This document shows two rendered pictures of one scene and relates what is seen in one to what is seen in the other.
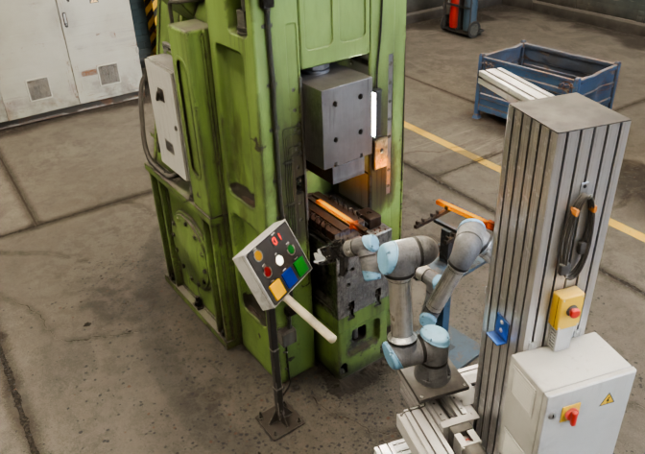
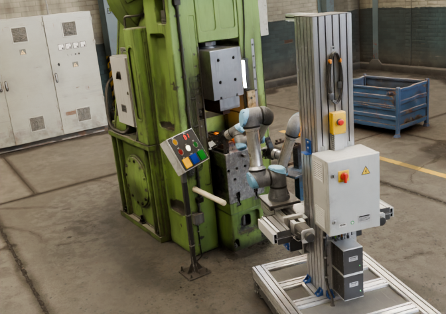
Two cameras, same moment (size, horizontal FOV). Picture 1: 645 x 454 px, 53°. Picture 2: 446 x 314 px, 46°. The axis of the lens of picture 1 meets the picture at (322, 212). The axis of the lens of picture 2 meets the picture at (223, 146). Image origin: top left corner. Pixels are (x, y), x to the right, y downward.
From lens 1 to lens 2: 1.52 m
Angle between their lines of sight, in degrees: 14
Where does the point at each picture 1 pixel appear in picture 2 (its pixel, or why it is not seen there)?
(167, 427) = (121, 279)
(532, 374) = (320, 157)
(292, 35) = (192, 22)
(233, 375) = (164, 254)
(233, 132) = (161, 89)
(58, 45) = (51, 94)
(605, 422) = (368, 188)
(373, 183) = not seen: hidden behind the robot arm
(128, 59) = (97, 103)
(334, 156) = (220, 93)
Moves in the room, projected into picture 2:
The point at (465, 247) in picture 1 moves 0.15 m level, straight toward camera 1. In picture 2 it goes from (293, 122) to (290, 128)
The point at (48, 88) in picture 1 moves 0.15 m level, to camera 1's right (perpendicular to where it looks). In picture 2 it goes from (43, 123) to (52, 123)
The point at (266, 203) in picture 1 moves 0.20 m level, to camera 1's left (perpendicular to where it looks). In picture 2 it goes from (180, 123) to (156, 125)
